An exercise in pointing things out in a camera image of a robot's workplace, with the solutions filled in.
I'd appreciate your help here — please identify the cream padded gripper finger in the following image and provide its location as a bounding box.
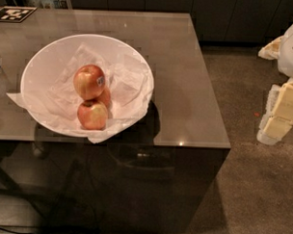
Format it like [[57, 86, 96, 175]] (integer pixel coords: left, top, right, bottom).
[[256, 78, 293, 145]]

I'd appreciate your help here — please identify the white bowl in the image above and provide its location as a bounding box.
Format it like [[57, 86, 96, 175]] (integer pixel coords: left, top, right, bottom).
[[17, 31, 156, 140]]

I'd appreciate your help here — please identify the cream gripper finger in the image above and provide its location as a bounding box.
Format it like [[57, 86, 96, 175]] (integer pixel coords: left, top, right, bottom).
[[257, 36, 282, 60]]

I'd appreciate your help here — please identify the front red yellow apple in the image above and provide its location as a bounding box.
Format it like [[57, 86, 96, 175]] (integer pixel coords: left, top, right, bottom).
[[77, 100, 108, 130]]

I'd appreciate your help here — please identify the white crumpled paper liner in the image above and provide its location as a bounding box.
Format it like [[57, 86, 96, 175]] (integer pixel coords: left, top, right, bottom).
[[4, 40, 157, 147]]

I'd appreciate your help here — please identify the hidden red apple behind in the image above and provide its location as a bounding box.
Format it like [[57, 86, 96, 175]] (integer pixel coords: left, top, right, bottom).
[[97, 87, 111, 107]]

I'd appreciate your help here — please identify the red apple with sticker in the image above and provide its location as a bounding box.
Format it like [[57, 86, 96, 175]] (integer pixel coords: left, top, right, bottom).
[[73, 64, 105, 100]]

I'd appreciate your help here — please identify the black white fiducial marker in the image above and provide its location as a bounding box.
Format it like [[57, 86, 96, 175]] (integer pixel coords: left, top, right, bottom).
[[0, 6, 37, 23]]

